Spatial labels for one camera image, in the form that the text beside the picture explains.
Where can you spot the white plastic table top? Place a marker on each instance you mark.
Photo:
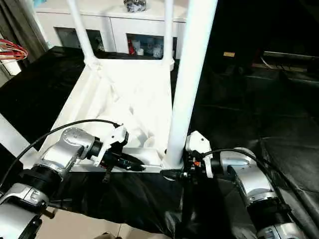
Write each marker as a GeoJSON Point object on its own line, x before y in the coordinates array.
{"type": "Point", "coordinates": [124, 99]}

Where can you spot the white plastic table leg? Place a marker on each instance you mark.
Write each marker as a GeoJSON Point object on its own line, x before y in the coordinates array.
{"type": "Point", "coordinates": [82, 32]}
{"type": "Point", "coordinates": [168, 30]}
{"type": "Point", "coordinates": [12, 139]}
{"type": "Point", "coordinates": [192, 74]}

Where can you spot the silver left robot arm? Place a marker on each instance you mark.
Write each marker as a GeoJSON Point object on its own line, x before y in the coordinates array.
{"type": "Point", "coordinates": [55, 164]}

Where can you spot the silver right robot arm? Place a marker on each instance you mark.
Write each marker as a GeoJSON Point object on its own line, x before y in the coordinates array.
{"type": "Point", "coordinates": [254, 184]}

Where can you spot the black plastic mat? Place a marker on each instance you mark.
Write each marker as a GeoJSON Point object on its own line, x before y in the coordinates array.
{"type": "Point", "coordinates": [239, 124]}

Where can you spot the small red bottle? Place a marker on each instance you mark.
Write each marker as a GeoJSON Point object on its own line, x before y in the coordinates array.
{"type": "Point", "coordinates": [132, 49]}

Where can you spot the small tan tag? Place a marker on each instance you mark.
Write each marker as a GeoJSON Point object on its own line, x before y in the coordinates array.
{"type": "Point", "coordinates": [229, 54]}

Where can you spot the white cabinet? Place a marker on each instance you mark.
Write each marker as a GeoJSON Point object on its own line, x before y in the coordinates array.
{"type": "Point", "coordinates": [109, 22]}

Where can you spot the grey crumpled bundle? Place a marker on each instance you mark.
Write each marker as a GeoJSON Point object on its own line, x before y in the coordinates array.
{"type": "Point", "coordinates": [134, 5]}

